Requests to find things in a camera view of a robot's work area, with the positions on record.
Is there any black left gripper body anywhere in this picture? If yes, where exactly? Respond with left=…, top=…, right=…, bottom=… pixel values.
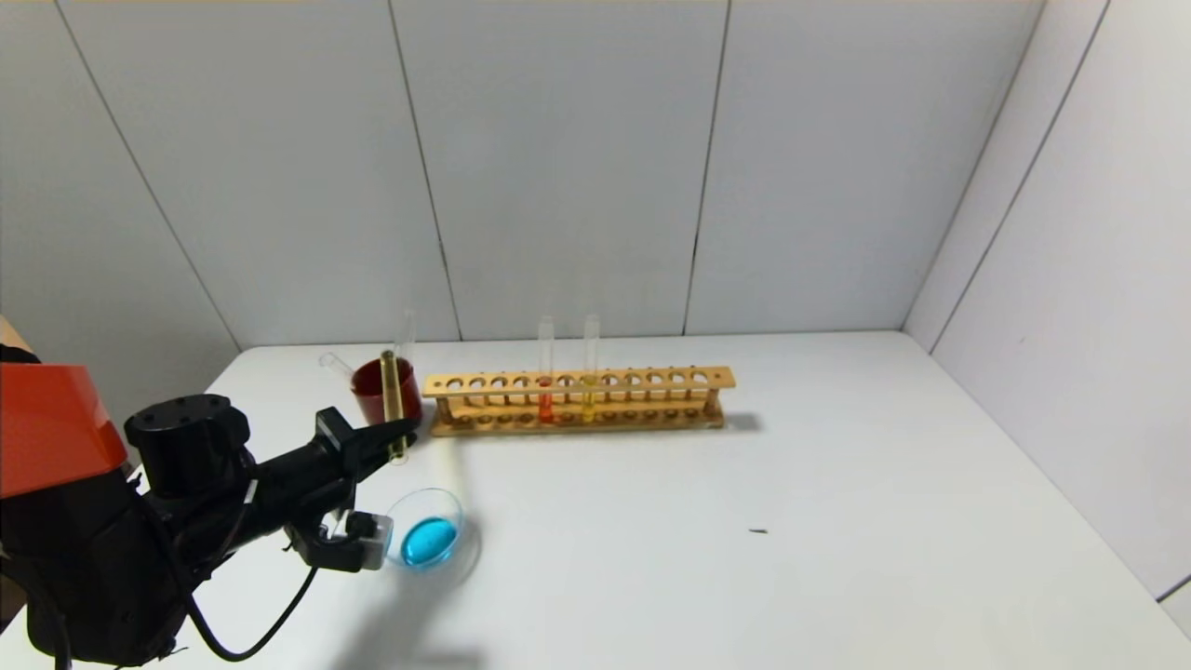
left=253, top=407, right=368, bottom=529

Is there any test tube with yellow liquid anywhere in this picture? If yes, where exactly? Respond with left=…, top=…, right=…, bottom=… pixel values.
left=379, top=349, right=411, bottom=464
left=582, top=314, right=601, bottom=424

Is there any test tube with red liquid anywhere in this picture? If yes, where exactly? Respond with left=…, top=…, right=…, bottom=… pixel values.
left=537, top=315, right=556, bottom=425

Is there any wooden test tube rack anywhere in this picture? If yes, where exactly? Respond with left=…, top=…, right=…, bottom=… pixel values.
left=422, top=366, right=737, bottom=438

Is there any red cup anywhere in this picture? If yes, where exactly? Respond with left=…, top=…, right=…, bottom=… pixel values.
left=350, top=357, right=425, bottom=429

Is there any clear glass beaker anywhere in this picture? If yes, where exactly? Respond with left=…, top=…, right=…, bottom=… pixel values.
left=383, top=488, right=485, bottom=589

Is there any orange robot cover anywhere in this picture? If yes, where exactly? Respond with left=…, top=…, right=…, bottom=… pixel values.
left=0, top=363, right=128, bottom=500

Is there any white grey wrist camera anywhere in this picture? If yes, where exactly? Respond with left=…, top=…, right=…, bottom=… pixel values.
left=286, top=510, right=395, bottom=573

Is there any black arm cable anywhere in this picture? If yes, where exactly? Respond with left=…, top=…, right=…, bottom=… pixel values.
left=180, top=561, right=323, bottom=664

